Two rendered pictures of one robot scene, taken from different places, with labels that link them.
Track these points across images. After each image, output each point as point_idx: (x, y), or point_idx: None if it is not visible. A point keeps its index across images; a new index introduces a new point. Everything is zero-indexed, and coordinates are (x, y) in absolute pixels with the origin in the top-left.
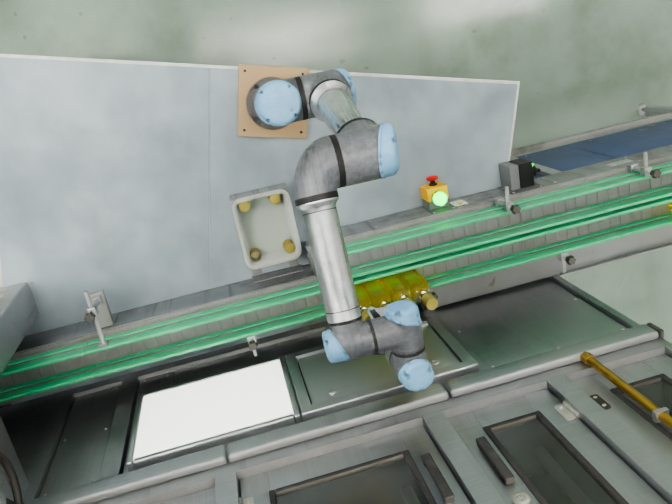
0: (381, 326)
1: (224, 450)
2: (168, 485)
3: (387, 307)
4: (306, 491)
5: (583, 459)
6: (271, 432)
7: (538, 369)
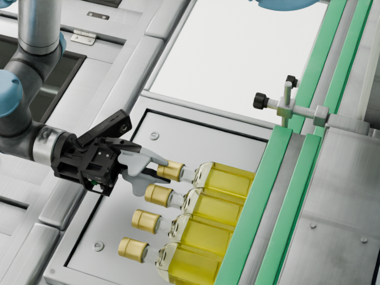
0: (4, 68)
1: (155, 34)
2: (159, 0)
3: (8, 72)
4: (61, 76)
5: None
6: (141, 69)
7: None
